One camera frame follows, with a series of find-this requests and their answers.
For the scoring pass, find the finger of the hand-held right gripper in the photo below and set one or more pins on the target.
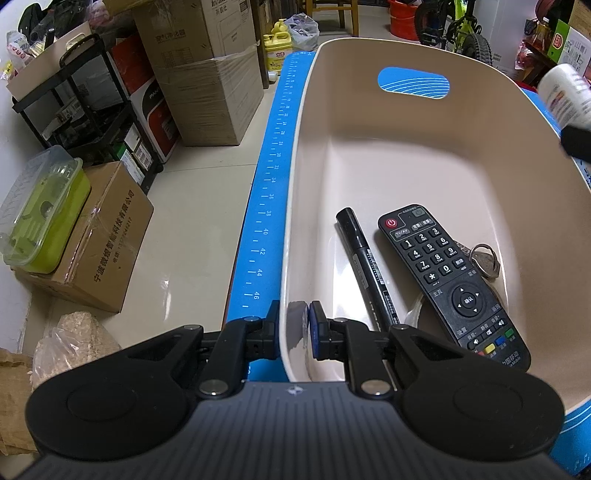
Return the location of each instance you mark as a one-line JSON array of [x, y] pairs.
[[577, 141]]

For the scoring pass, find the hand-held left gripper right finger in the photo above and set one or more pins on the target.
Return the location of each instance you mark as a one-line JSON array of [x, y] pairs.
[[316, 327]]

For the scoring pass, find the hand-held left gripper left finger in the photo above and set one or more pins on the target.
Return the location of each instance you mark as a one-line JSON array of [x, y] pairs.
[[270, 332]]

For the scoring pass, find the white plastic bottle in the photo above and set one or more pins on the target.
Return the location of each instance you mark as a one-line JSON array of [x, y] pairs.
[[565, 97]]

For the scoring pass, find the black marker pen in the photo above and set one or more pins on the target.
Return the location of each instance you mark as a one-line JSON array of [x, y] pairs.
[[364, 258]]

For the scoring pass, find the grey tape roll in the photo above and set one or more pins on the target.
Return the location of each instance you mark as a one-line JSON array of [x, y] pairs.
[[412, 318]]

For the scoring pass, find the black remote control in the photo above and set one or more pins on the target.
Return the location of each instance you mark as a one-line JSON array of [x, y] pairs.
[[443, 277]]

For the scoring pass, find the beige plastic storage bin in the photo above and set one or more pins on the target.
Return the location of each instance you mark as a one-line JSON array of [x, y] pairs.
[[392, 161]]

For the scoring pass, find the green white carton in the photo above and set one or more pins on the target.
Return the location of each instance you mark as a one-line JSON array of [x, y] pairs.
[[565, 41]]

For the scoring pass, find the yellow oil bottle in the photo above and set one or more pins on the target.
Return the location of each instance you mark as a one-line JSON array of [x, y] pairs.
[[541, 32]]

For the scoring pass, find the green black bicycle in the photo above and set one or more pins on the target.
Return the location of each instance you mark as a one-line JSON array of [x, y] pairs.
[[480, 44]]

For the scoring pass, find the blue silicone mat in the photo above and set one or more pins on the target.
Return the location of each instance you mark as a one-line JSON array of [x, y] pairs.
[[272, 184]]

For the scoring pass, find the clear bag of wood chips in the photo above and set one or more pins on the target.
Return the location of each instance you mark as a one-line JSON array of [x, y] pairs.
[[78, 341]]

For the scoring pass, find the brown cardboard box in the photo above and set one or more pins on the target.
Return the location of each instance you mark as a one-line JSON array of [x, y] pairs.
[[101, 240]]

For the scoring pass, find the red bucket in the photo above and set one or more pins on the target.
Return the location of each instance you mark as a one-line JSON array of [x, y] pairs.
[[401, 21]]

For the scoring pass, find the tape-wrapped cardboard box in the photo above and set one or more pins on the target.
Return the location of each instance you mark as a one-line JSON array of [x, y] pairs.
[[212, 101]]

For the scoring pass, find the red white appliance box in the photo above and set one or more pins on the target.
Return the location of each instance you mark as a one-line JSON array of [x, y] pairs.
[[152, 115]]

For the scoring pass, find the green container with clear lid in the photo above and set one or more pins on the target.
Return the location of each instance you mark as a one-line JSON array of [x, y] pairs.
[[51, 217]]

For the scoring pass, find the wooden chair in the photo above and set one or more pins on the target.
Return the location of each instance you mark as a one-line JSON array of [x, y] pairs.
[[349, 18]]

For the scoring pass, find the brown paper bag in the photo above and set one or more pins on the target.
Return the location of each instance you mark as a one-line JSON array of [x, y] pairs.
[[14, 406]]

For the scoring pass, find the yellow detergent jug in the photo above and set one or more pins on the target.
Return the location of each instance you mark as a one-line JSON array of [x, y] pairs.
[[279, 50]]

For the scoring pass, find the clear plastic bag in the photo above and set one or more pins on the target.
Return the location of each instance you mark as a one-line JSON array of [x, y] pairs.
[[302, 30]]

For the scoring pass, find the large printed cardboard box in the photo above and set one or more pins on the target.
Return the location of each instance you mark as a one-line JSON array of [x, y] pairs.
[[194, 32]]

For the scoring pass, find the black metal rack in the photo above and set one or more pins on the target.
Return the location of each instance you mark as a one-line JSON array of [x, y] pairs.
[[64, 76]]

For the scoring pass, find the beige open box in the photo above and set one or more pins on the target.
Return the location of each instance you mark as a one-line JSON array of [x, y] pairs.
[[41, 64]]

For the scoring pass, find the black bag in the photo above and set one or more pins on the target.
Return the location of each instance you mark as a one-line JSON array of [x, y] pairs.
[[51, 16]]

